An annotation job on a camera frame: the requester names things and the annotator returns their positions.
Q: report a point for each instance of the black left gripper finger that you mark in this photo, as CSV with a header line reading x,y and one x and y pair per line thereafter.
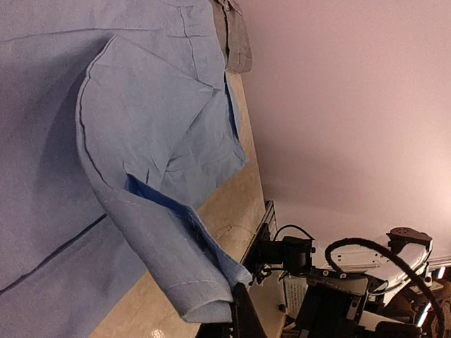
x,y
245,321

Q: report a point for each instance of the light blue long sleeve shirt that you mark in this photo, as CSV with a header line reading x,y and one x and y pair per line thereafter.
x,y
117,124

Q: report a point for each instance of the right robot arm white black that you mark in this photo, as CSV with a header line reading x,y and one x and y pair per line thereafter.
x,y
361,277

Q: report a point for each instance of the folded grey button shirt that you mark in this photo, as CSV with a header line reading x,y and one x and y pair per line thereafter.
x,y
232,35

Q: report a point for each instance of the front aluminium frame rail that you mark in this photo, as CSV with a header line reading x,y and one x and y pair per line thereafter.
x,y
267,297

